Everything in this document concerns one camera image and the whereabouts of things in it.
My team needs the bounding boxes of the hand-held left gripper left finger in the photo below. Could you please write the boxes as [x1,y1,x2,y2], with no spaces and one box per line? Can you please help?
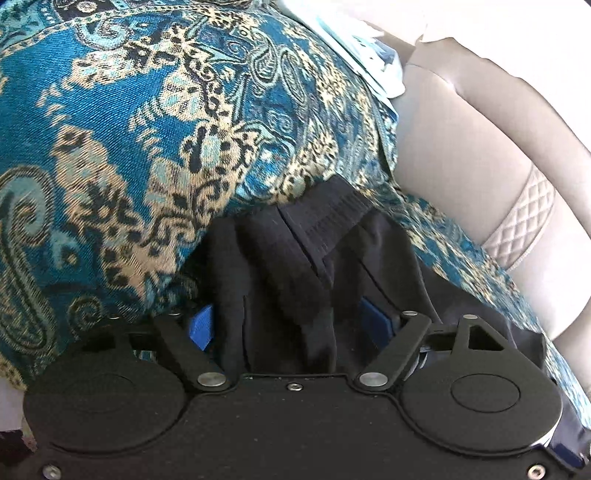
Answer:
[88,302,232,394]

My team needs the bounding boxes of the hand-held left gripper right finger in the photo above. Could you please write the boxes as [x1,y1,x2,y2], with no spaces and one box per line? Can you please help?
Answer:
[353,295,514,394]

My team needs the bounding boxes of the black pants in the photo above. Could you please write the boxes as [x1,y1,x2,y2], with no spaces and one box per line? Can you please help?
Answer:
[182,173,550,376]

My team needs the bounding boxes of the beige leather sofa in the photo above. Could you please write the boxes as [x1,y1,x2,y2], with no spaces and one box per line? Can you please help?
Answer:
[385,0,591,354]

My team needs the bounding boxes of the teal paisley blanket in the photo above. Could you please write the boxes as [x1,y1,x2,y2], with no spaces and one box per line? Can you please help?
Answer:
[0,0,591,418]

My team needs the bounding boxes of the light blue cloth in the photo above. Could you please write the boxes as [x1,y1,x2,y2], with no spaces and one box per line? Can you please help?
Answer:
[277,0,408,99]

